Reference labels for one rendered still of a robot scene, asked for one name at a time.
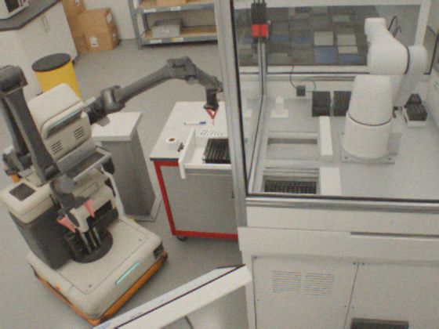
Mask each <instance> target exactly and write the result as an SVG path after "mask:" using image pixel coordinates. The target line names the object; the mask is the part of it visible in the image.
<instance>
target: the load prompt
mask: <svg viewBox="0 0 439 329"><path fill-rule="evenodd" d="M217 276H219V275H215V276H214V277H211V278H210V279H208V280H206V281H202V282H201V283H199V284H196V285H194V286H193V287H192V288H190V289H188V290H186V291H190V290H192V289H193V288H195V287H197V286H199V285H201V284H203V283H205V282H207V281H210V280H211V279H213V278H215V277H217ZM186 291H182V292H180V293H179V294H177V295H175V296H173V297H171V298H167V299H166V300H164V301H163V302H160V303H158V304H157V305H153V306H151V307H150V308H149V309H146V310H144V311H141V312H140V313H137V314H136V315H134V316H131V317H129V318H127V319H125V320H123V321H120V322H119V323H117V324H115V326H117V325H119V324H121V323H123V322H126V321H127V320H130V319H132V318H133V317H136V316H139V315H140V314H142V313H144V312H146V311H148V310H150V309H152V308H154V307H155V306H159V305H161V304H163V303H164V302H167V301H168V300H170V299H174V298H175V297H177V296H178V295H181V294H182V293H184V292H186Z"/></svg>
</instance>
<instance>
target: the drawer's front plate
mask: <svg viewBox="0 0 439 329"><path fill-rule="evenodd" d="M195 136H196V132H195V128H192V129H191V131H190V134H189V136H188V138H187V141H186V143H185V145H184V148H183V151H182V153H181V155H180V160H179V164H180V174H181V178H182V179H185V178H186V176H187V174H185V169H184V164H190V160H191V158H192V155H193V153H194V149H195V147H196V141H195Z"/></svg>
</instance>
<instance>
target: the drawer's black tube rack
mask: <svg viewBox="0 0 439 329"><path fill-rule="evenodd" d="M216 139H217V138H212V139H210V140H211V142H210V144H209V148H208V147H207V148H206V149H208V151H207V157H206V159H205V163H206V164H205V165H231V161H230V147H229V139H228V140H227V139H224V140H223V139H217V140H216ZM212 141H213V142H212ZM219 141H220V142H219ZM223 141H224V142H223Z"/></svg>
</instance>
